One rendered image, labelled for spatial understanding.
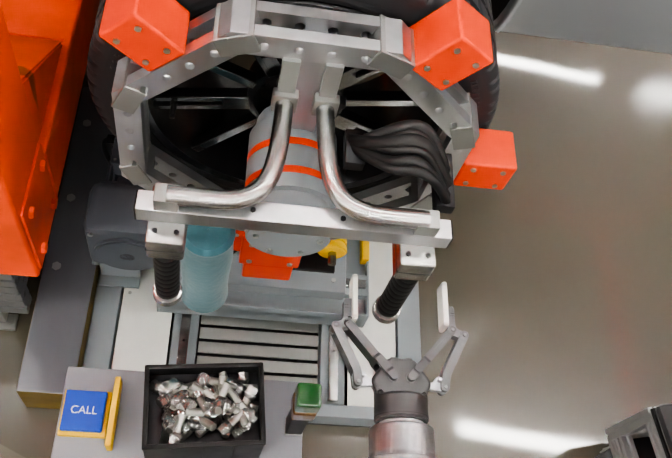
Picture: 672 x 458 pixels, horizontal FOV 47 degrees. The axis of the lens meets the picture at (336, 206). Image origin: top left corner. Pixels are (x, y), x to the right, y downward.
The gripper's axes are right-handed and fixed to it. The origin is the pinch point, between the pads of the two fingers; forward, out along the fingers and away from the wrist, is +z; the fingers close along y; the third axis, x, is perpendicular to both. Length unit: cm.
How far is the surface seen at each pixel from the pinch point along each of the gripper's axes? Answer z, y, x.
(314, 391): -11.4, -9.8, -17.1
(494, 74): 29.1, 11.5, 16.9
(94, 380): -6, -47, -38
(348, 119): 30.7, -7.7, -0.9
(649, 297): 42, 95, -83
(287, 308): 23, -10, -66
